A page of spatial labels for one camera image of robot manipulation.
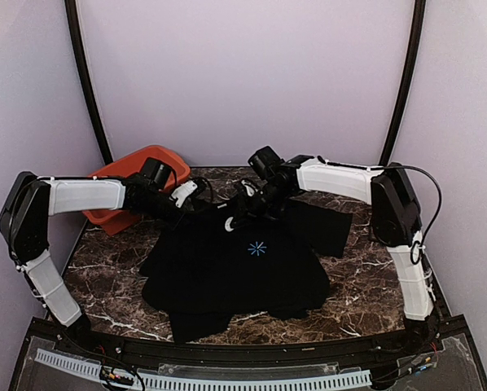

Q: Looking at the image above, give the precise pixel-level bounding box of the black frame post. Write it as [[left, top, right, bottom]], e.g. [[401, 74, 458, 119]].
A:
[[379, 0, 427, 165], [64, 0, 113, 165]]

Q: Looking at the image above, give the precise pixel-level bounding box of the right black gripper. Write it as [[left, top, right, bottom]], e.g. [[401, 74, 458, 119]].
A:
[[230, 180, 291, 227]]

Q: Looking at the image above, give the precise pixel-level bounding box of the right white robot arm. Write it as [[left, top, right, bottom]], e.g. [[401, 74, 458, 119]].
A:
[[225, 146, 440, 354]]

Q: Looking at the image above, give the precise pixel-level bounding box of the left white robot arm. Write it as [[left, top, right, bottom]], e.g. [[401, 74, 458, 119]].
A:
[[0, 157, 207, 355]]

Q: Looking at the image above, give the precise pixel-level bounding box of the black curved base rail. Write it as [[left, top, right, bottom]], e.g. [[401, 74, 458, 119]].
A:
[[7, 315, 487, 391]]

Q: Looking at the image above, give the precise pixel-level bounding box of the black t-shirt with blue logo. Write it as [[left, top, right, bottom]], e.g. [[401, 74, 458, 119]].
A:
[[139, 200, 353, 344]]

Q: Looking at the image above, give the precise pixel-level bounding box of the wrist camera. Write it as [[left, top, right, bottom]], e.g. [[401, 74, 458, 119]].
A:
[[169, 177, 214, 212], [234, 178, 258, 204]]

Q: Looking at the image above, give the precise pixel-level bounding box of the orange plastic tub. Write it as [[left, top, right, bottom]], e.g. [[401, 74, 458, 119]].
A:
[[82, 145, 191, 237]]

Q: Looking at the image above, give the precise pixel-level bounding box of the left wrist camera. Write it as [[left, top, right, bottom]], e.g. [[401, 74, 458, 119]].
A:
[[169, 177, 214, 212]]

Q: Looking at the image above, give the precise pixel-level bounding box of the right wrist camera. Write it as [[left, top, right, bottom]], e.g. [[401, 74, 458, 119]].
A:
[[234, 178, 258, 204]]

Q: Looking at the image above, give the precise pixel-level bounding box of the right black frame post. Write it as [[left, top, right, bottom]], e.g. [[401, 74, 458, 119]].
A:
[[379, 0, 427, 165]]

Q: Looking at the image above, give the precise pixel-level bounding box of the white slotted cable duct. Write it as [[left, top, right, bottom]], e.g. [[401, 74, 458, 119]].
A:
[[34, 348, 371, 391]]

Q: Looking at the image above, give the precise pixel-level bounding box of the left black frame post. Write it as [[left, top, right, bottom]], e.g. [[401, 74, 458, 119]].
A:
[[64, 0, 113, 165]]

